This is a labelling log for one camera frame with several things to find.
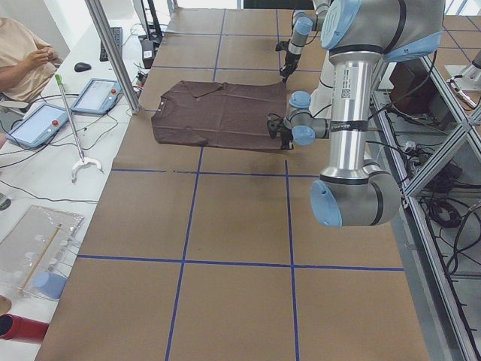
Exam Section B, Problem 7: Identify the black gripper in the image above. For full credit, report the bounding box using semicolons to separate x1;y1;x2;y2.
280;51;301;83
279;129;294;150

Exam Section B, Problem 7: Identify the dark brown t-shirt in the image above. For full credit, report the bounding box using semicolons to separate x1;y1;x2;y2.
151;80;286;150

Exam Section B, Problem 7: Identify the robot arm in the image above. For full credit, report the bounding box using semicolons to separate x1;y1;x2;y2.
280;1;445;227
275;1;332;83

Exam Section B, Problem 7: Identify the black power adapter box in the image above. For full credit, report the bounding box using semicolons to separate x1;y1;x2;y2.
141;38;156;69

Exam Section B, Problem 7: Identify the black keyboard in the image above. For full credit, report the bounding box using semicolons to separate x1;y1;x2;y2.
99;26;124;62

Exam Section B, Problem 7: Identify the far blue teach pendant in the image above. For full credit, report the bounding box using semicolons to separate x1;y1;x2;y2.
71;78;122;115

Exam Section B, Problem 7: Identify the blue teach pendant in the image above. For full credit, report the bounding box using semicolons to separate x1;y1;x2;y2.
6;103;68;148
71;78;122;115

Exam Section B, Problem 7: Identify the silver reacher grabber tool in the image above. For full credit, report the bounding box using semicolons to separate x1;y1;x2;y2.
54;74;104;184

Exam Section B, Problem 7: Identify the black computer mouse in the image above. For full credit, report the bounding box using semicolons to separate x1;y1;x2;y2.
74;62;92;72

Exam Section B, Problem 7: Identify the near blue teach pendant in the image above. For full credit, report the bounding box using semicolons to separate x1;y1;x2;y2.
6;103;68;148

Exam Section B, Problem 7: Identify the person in beige shirt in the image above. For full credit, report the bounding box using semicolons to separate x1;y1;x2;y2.
1;17;62;103

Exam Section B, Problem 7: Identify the blue plastic cup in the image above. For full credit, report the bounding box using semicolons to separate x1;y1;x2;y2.
33;272;68;299

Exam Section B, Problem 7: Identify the clear plastic tray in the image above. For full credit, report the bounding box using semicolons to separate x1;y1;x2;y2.
1;206;84;300

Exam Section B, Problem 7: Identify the wooden stick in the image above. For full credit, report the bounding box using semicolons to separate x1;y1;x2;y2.
17;223;62;295

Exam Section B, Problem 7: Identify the red cylinder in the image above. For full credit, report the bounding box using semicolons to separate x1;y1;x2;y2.
1;314;49;344

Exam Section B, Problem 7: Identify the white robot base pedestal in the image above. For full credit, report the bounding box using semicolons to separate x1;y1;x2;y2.
296;56;380;133

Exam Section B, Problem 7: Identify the bundle of floor cables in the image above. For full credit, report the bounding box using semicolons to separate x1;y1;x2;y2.
383;101;481;302

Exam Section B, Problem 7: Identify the aluminium frame post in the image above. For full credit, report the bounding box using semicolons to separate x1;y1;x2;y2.
85;0;141;114

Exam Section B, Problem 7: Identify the aluminium truss frame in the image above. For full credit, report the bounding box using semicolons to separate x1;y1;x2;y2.
371;44;480;360

